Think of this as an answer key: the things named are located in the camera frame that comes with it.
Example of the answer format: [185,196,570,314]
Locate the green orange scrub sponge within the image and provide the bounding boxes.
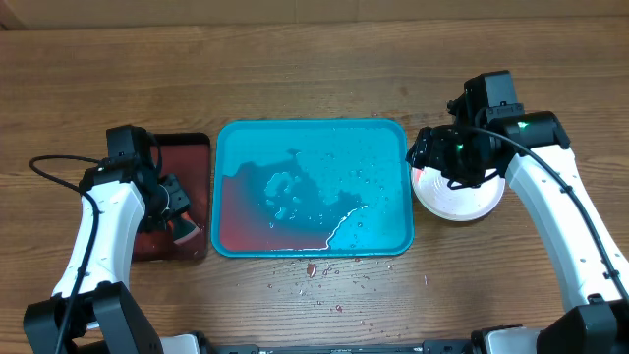
[168,212,200,245]

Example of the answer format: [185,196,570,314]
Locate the white pink-rimmed plate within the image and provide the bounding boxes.
[411,167,505,222]

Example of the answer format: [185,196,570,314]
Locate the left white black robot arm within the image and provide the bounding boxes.
[23,158,207,353]

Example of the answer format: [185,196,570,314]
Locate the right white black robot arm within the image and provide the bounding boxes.
[406,112,628,354]

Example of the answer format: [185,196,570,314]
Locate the black rectangular tray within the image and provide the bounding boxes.
[133,133,211,263]

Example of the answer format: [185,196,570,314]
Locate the teal plastic tray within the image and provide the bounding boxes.
[210,119,415,258]

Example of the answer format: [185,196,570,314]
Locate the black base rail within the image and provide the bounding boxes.
[206,339,481,354]

